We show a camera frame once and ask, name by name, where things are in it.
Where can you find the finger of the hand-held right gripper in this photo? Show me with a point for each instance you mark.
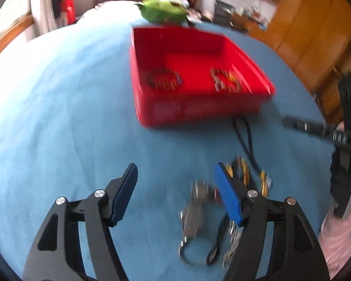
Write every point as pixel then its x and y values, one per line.
pixel 316 128

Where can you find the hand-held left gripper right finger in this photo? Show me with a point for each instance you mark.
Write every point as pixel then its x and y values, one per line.
pixel 228 193

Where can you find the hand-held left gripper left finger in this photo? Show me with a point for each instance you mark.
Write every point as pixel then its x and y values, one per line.
pixel 123 193

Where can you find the red cardboard box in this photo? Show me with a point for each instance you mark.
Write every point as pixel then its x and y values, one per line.
pixel 193 73

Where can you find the wooden wardrobe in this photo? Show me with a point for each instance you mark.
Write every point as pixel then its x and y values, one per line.
pixel 310 29

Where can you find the blue blanket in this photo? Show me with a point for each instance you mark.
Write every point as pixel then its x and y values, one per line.
pixel 61 123

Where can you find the person's pink clothing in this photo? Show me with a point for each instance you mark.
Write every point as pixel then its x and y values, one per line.
pixel 342 240

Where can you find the black crate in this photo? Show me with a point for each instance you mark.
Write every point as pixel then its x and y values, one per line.
pixel 222 9

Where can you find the green plush toy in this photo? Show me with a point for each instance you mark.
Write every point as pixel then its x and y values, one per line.
pixel 163 11

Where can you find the red garment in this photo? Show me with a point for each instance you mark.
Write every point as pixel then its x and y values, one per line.
pixel 68 8

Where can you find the wooden framed window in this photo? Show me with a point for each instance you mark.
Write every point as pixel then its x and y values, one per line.
pixel 8 20

